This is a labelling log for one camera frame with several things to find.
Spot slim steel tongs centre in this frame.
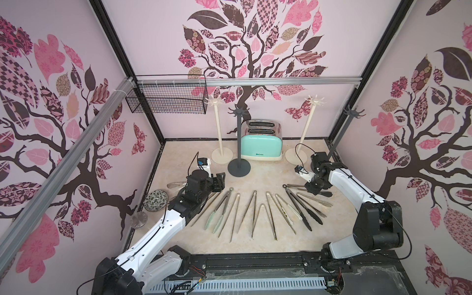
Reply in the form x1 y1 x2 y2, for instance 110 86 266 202
235 189 258 235

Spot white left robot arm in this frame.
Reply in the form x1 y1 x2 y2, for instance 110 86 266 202
91 169 226 295

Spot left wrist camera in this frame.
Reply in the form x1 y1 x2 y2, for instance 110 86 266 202
196 157 211 178

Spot aluminium frame rail back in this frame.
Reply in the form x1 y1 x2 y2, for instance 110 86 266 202
137 76 362 87

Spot grey utensil rack stand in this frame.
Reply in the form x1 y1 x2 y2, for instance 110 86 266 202
227 106 251 178

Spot short steel tongs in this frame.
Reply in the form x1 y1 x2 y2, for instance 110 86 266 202
251 202 277 241

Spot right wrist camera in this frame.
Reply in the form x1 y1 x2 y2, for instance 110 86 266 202
295 165 312 183

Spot cream utensil rack left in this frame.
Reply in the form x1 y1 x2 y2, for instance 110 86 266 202
208 95 234 164

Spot black wire basket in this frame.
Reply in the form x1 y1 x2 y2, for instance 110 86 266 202
126 74 209 114

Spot clear glass lid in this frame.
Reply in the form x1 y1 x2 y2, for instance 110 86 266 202
130 211 148 229

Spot cream utensil rack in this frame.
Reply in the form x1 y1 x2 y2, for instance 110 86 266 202
208 95 234 164
285 95 325 165

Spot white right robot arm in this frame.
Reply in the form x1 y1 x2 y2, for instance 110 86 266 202
299 152 404 261

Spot white cable duct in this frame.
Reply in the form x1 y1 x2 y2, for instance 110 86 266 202
145 277 327 295

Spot aluminium frame rail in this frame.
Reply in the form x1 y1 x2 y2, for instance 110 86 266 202
1 77 135 272
137 76 362 87

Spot white handled tongs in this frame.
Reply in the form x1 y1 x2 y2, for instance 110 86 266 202
275 194 302 226

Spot cream utensil rack right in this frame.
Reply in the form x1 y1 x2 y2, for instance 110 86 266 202
285 95 325 165

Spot mint green toaster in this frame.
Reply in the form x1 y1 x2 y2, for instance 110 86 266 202
241 119 283 162

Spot green silicone tip tongs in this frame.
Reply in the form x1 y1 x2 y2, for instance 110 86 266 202
203 187 235 235

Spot steel tongs right centre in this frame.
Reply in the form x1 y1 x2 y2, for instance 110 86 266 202
265 191 297 235

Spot long steel tongs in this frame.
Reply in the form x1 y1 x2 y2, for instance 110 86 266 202
216 192 241 243

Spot black silicone tip tongs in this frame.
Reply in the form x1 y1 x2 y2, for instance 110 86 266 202
282 184 323 231

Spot grey utensil rack right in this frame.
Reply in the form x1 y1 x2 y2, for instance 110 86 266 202
328 106 366 159

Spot aluminium frame rail left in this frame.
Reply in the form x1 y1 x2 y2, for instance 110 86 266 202
1 77 135 272

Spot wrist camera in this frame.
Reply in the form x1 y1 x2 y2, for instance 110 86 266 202
295 165 312 183
196 157 211 178

